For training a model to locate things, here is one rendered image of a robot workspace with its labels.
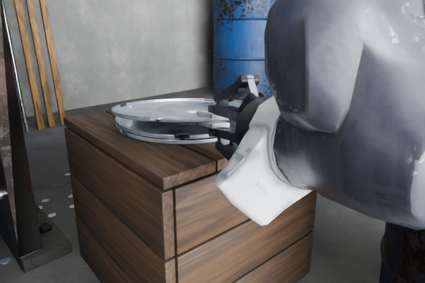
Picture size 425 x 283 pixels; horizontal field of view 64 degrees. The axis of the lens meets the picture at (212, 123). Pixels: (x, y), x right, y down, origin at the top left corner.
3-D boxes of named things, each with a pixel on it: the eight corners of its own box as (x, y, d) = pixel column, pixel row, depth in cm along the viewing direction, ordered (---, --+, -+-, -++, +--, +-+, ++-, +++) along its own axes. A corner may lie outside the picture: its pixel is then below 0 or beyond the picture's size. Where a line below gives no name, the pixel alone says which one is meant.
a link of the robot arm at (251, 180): (356, 90, 31) (317, 90, 36) (229, 93, 27) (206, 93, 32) (353, 222, 32) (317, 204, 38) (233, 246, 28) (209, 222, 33)
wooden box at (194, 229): (310, 271, 78) (324, 125, 68) (171, 378, 54) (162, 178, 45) (201, 203, 107) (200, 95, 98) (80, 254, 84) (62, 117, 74)
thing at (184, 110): (271, 103, 77) (271, 100, 77) (248, 126, 50) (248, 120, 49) (153, 100, 85) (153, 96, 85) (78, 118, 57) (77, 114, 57)
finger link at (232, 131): (269, 130, 41) (270, 142, 41) (232, 127, 52) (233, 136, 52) (240, 132, 40) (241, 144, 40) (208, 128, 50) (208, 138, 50)
